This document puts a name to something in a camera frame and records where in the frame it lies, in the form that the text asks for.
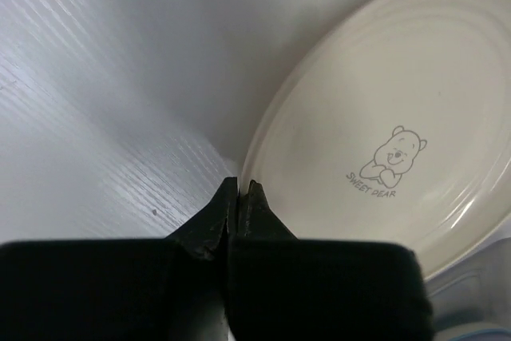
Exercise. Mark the clear plastic bin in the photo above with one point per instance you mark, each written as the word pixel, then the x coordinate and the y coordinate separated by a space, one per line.
pixel 471 300

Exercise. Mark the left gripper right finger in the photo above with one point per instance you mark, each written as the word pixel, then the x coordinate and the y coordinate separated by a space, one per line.
pixel 282 288

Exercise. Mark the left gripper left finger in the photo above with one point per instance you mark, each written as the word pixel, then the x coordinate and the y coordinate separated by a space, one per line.
pixel 127 289

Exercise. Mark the cream plastic plate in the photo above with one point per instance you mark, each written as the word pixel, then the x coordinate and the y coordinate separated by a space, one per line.
pixel 395 128

